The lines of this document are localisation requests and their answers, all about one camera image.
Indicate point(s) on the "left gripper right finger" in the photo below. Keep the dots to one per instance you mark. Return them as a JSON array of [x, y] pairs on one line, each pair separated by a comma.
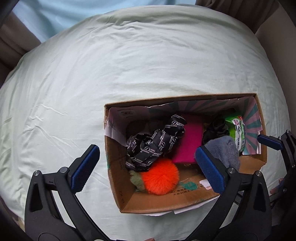
[[242, 211]]

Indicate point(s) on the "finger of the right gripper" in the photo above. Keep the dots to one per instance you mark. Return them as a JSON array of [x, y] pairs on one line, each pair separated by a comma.
[[270, 142]]

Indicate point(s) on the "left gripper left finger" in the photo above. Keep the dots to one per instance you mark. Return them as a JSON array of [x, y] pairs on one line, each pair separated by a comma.
[[53, 212]]

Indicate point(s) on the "green tissue packet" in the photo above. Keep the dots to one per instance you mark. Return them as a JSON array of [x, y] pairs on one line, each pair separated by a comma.
[[236, 129]]

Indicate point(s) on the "grey and black sock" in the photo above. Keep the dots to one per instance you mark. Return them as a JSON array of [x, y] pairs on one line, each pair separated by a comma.
[[224, 149]]

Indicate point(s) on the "cardboard box with patterned lining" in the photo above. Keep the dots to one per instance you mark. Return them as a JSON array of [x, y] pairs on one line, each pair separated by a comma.
[[190, 192]]

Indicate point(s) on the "black velvet scrunchie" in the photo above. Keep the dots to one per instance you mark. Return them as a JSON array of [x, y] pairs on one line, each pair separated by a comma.
[[215, 130]]

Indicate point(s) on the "orange pompom with green leaf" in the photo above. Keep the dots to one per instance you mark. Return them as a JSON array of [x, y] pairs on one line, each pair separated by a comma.
[[161, 178]]

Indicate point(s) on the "black printed ribbon scrunchie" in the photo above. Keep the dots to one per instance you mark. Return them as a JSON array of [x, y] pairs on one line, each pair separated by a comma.
[[144, 149]]

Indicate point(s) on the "person's right hand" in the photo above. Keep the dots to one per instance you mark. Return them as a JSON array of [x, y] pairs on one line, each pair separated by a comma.
[[277, 188]]

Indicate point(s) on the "pale green bed sheet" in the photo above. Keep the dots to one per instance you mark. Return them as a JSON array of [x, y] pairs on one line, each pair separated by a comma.
[[52, 104]]

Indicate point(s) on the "brown right curtain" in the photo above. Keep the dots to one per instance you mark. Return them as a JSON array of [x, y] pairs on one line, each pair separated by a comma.
[[252, 13]]

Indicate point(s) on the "brown curtain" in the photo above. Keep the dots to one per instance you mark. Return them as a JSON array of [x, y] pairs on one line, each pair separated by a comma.
[[252, 13], [16, 40]]

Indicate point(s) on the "brown left curtain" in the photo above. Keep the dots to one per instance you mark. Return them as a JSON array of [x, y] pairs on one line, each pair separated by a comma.
[[16, 40]]

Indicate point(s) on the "light blue hanging cloth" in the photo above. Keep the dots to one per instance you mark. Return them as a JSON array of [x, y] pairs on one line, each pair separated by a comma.
[[47, 18]]

